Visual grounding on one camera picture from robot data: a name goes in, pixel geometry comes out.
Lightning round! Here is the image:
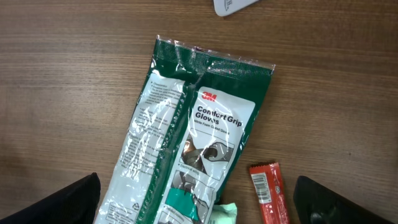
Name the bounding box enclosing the red sachet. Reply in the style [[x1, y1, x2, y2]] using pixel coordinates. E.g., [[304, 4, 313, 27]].
[[249, 162, 290, 224]]

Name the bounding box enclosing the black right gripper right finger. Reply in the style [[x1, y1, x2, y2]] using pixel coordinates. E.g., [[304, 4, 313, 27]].
[[294, 175, 393, 224]]

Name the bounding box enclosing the green glove package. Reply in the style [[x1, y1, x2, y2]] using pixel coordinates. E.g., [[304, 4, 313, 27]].
[[95, 36, 275, 224]]

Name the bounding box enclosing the white barcode scanner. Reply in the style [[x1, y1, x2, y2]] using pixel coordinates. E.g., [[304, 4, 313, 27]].
[[213, 0, 258, 17]]

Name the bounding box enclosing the light green sachet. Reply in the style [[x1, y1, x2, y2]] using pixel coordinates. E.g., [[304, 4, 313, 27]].
[[208, 203, 238, 224]]

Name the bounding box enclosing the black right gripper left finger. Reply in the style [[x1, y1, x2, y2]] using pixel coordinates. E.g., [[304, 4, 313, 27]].
[[1, 172, 101, 224]]

